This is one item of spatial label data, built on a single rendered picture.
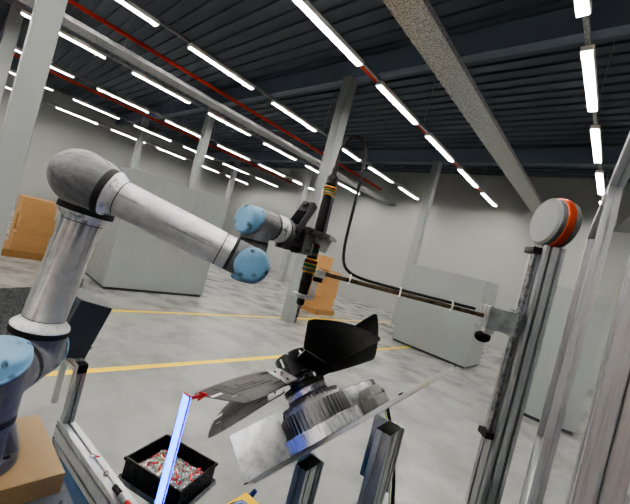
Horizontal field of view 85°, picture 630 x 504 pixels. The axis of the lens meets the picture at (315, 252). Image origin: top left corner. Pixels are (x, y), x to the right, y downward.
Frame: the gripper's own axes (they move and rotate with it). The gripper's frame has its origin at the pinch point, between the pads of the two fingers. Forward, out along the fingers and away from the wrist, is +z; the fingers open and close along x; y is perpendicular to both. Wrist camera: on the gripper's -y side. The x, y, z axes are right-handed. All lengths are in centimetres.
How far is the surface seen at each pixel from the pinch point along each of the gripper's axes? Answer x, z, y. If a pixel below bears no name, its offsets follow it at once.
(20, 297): -191, -20, 77
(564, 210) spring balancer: 61, 31, -25
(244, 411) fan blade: -11, -4, 64
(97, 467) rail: -27, -40, 80
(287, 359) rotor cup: -2.1, 1.0, 42.9
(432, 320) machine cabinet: -153, 727, 88
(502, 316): 52, 29, 10
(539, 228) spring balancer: 56, 37, -20
